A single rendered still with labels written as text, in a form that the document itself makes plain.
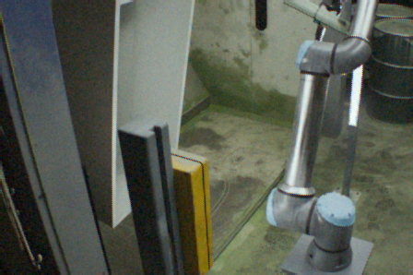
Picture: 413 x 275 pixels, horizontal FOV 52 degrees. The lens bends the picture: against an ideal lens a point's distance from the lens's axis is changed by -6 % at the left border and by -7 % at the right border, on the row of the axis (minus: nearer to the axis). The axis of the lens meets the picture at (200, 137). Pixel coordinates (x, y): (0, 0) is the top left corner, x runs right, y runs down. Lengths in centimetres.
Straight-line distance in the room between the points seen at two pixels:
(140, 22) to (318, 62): 111
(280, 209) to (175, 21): 110
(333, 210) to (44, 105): 107
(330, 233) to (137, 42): 145
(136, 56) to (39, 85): 144
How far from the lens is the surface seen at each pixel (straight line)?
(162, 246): 79
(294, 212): 174
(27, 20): 110
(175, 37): 234
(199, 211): 79
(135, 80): 260
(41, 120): 117
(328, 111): 392
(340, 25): 193
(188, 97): 420
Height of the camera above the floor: 195
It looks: 29 degrees down
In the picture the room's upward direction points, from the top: 4 degrees counter-clockwise
